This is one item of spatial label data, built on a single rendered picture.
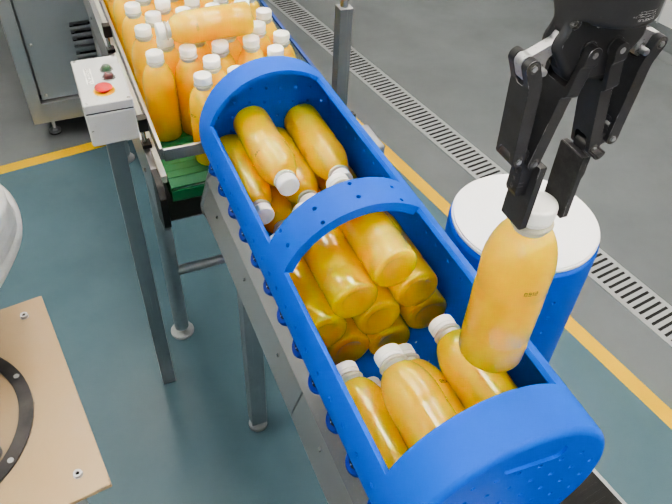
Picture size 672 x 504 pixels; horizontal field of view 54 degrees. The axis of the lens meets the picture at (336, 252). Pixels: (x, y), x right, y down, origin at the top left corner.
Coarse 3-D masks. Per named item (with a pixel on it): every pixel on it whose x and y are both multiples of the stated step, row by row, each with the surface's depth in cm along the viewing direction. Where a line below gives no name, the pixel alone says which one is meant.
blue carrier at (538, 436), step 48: (240, 96) 128; (288, 96) 132; (336, 96) 123; (240, 192) 111; (336, 192) 97; (384, 192) 98; (288, 240) 97; (432, 240) 109; (288, 288) 96; (432, 336) 109; (336, 384) 84; (528, 384) 92; (432, 432) 72; (480, 432) 70; (528, 432) 69; (576, 432) 72; (384, 480) 75; (432, 480) 70; (480, 480) 69; (528, 480) 76; (576, 480) 83
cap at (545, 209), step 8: (544, 192) 62; (536, 200) 61; (544, 200) 61; (552, 200) 61; (536, 208) 60; (544, 208) 60; (552, 208) 60; (536, 216) 59; (544, 216) 59; (552, 216) 60; (528, 224) 60; (536, 224) 60; (544, 224) 60
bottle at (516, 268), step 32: (512, 224) 62; (512, 256) 62; (544, 256) 62; (480, 288) 67; (512, 288) 64; (544, 288) 64; (480, 320) 69; (512, 320) 67; (480, 352) 71; (512, 352) 71
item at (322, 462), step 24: (216, 216) 144; (216, 240) 146; (240, 264) 134; (240, 288) 134; (264, 312) 124; (264, 336) 124; (288, 384) 116; (288, 408) 116; (312, 432) 108; (312, 456) 108; (336, 480) 102
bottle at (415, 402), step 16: (384, 368) 87; (400, 368) 84; (416, 368) 84; (384, 384) 84; (400, 384) 82; (416, 384) 82; (432, 384) 82; (384, 400) 84; (400, 400) 81; (416, 400) 80; (432, 400) 80; (400, 416) 81; (416, 416) 79; (432, 416) 79; (448, 416) 79; (400, 432) 81; (416, 432) 78
